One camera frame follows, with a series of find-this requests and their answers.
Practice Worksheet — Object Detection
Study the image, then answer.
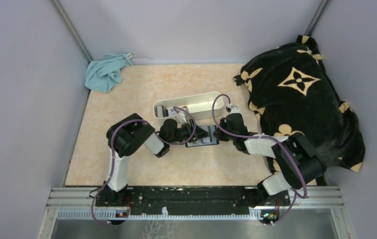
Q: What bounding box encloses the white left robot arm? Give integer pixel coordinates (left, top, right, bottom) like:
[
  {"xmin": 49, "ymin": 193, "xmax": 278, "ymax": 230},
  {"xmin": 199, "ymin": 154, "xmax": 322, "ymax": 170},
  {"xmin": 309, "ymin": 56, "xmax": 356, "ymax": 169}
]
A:
[{"xmin": 97, "ymin": 107, "xmax": 211, "ymax": 203}]

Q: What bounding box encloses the light blue cloth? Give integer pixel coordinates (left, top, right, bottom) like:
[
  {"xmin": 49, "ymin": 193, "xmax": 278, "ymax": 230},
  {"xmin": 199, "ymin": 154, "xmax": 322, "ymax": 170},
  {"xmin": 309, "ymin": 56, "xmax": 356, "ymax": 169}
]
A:
[{"xmin": 85, "ymin": 52, "xmax": 135, "ymax": 94}]

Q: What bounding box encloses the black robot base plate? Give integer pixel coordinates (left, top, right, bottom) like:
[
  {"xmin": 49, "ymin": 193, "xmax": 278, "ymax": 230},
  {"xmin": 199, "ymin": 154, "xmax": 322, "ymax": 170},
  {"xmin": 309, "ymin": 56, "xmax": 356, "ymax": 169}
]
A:
[{"xmin": 92, "ymin": 186, "xmax": 291, "ymax": 216}]

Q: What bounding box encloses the white oval plastic bin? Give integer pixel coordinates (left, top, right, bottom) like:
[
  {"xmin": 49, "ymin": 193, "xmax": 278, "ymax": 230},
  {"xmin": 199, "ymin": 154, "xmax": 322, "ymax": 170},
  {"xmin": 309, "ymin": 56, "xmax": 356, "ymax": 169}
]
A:
[{"xmin": 153, "ymin": 92, "xmax": 226, "ymax": 122}]

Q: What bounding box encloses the grey striped credit card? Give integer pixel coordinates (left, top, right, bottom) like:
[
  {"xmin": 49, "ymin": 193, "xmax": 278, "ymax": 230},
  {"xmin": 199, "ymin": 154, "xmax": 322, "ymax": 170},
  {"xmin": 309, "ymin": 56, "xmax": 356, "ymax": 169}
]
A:
[{"xmin": 191, "ymin": 126, "xmax": 216, "ymax": 146}]

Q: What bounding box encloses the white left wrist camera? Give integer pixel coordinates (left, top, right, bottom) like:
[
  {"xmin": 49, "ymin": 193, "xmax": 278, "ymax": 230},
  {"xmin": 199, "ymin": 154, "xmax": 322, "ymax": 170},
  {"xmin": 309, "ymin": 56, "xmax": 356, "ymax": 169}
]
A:
[{"xmin": 173, "ymin": 106, "xmax": 191, "ymax": 124}]

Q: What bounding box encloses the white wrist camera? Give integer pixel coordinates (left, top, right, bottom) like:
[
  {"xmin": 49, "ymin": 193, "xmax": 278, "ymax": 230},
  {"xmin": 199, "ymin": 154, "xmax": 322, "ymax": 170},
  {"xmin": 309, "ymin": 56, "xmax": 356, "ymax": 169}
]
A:
[
  {"xmin": 173, "ymin": 106, "xmax": 191, "ymax": 124},
  {"xmin": 226, "ymin": 105, "xmax": 241, "ymax": 115}
]

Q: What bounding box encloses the black gold patterned blanket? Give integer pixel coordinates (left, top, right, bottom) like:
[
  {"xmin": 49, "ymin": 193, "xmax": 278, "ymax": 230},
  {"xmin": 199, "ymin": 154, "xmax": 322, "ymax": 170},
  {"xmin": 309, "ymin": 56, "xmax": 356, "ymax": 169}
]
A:
[{"xmin": 234, "ymin": 35, "xmax": 366, "ymax": 172}]

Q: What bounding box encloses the blue leather card holder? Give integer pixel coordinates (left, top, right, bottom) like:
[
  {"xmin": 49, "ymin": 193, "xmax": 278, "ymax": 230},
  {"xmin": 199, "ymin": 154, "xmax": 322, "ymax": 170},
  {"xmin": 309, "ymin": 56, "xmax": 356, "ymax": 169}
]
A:
[{"xmin": 185, "ymin": 124, "xmax": 220, "ymax": 148}]

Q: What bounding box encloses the aluminium frame rail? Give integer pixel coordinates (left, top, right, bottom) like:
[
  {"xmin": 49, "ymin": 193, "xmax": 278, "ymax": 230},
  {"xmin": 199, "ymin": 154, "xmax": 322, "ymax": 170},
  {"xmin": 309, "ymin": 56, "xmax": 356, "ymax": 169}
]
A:
[{"xmin": 46, "ymin": 186, "xmax": 344, "ymax": 221}]

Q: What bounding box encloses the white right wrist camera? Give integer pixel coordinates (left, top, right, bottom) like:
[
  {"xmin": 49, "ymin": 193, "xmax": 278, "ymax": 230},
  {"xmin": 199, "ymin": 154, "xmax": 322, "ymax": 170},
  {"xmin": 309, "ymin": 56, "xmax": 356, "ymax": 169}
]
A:
[{"xmin": 226, "ymin": 105, "xmax": 241, "ymax": 115}]

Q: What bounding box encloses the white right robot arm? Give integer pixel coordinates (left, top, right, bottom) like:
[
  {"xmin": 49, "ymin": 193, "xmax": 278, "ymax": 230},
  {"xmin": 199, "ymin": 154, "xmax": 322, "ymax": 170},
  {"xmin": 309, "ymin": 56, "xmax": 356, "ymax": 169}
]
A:
[{"xmin": 215, "ymin": 105, "xmax": 327, "ymax": 199}]

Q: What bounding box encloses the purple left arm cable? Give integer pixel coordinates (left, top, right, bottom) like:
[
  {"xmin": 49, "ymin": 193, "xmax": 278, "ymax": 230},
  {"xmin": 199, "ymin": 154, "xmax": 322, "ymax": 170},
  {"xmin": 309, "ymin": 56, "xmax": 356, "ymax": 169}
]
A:
[{"xmin": 90, "ymin": 106, "xmax": 197, "ymax": 226}]

